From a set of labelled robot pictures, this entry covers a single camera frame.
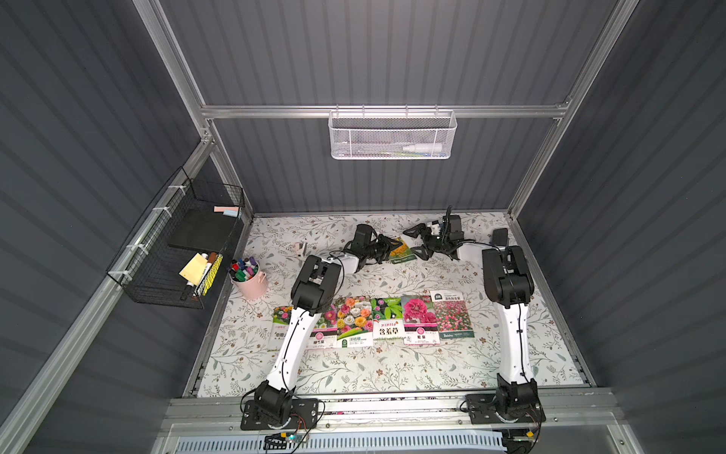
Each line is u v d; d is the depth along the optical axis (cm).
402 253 106
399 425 73
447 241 91
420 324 89
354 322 90
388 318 91
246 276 89
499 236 111
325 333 88
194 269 69
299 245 108
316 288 68
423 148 87
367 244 95
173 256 71
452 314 91
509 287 65
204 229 76
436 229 104
